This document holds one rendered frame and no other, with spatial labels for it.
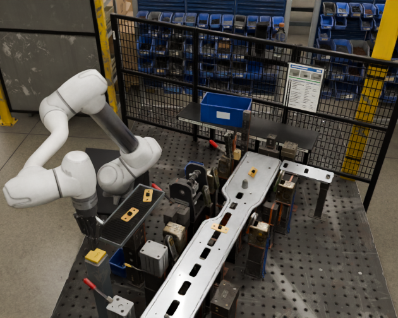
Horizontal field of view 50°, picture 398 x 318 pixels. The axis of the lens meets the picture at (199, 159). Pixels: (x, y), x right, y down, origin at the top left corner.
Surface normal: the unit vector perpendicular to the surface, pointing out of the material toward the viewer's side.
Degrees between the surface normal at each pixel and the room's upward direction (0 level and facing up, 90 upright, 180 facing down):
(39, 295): 0
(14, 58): 90
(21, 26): 92
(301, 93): 90
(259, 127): 0
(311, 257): 0
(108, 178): 46
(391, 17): 93
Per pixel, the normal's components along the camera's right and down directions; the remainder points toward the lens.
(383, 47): -0.40, 0.50
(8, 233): 0.01, -0.81
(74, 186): 0.35, 0.52
